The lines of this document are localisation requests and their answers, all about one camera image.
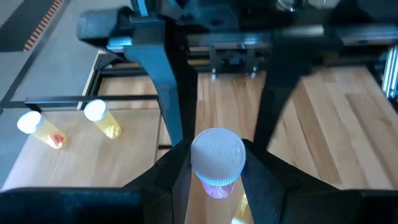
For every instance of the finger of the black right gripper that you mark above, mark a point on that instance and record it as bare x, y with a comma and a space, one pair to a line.
286, 68
155, 68

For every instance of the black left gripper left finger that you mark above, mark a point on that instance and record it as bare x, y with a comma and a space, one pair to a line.
168, 186

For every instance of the black mat striped edge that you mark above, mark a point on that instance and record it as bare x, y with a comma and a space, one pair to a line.
18, 31

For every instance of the magenta medicine bottle white cap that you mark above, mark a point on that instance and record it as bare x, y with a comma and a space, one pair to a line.
217, 155

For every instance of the yellow medicine bottle white cap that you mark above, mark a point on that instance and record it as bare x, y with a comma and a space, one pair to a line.
105, 123

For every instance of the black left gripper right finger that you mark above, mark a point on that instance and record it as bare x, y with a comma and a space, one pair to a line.
264, 186

